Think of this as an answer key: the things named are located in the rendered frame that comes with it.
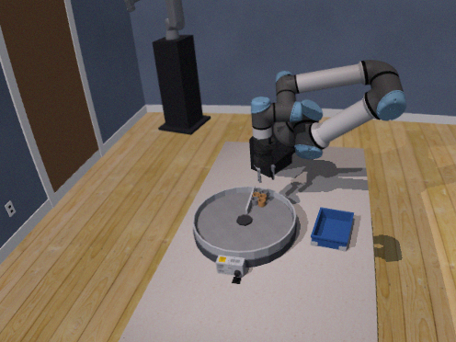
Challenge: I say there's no blue plastic crate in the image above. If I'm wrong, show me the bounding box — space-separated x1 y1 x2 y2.
310 207 354 251

